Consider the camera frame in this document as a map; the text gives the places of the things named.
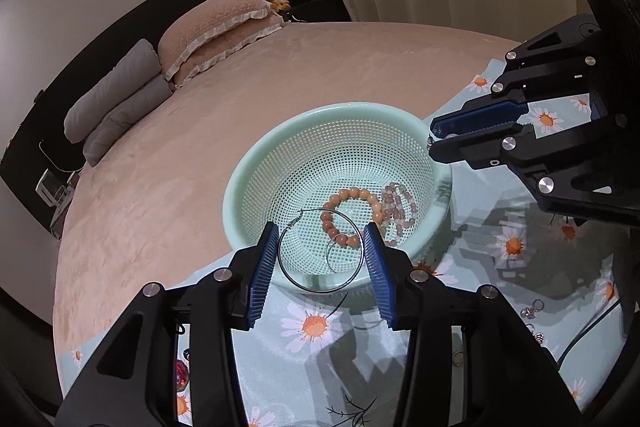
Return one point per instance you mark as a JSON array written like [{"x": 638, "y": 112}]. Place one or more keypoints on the pink ruffled pillow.
[
  {"x": 212, "y": 56},
  {"x": 215, "y": 17}
]

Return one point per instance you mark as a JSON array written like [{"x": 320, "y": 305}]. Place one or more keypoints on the mint green plastic basket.
[{"x": 320, "y": 147}]

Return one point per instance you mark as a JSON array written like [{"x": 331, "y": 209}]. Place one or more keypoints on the black headboard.
[{"x": 125, "y": 22}]

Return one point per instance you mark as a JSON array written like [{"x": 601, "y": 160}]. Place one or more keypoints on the white bedside device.
[{"x": 52, "y": 189}]

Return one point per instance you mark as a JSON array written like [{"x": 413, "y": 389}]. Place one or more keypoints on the daisy print teal cloth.
[{"x": 345, "y": 372}]

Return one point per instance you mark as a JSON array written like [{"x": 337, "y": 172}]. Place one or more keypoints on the pink plush bedspread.
[{"x": 175, "y": 187}]

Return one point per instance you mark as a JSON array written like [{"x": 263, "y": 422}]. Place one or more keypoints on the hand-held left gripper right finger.
[{"x": 380, "y": 279}]

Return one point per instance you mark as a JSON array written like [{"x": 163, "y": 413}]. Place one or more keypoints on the large silver hoop earring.
[{"x": 281, "y": 257}]

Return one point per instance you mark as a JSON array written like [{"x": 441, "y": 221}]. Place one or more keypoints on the grey pillow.
[
  {"x": 110, "y": 87},
  {"x": 125, "y": 117}
]

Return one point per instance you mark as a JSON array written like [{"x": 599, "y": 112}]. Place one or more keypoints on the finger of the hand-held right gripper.
[
  {"x": 480, "y": 149},
  {"x": 480, "y": 117}
]

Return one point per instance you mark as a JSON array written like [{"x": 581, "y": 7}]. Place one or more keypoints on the small silver hoop earring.
[{"x": 326, "y": 257}]

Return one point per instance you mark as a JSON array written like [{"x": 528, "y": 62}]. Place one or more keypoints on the black nightstand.
[{"x": 320, "y": 9}]

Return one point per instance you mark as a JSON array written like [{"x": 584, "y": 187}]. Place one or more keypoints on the silver charm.
[
  {"x": 539, "y": 335},
  {"x": 532, "y": 309}
]

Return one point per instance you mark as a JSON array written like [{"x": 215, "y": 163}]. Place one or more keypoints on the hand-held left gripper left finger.
[{"x": 262, "y": 274}]

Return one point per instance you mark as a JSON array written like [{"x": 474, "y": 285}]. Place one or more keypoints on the red bead ornament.
[{"x": 181, "y": 374}]

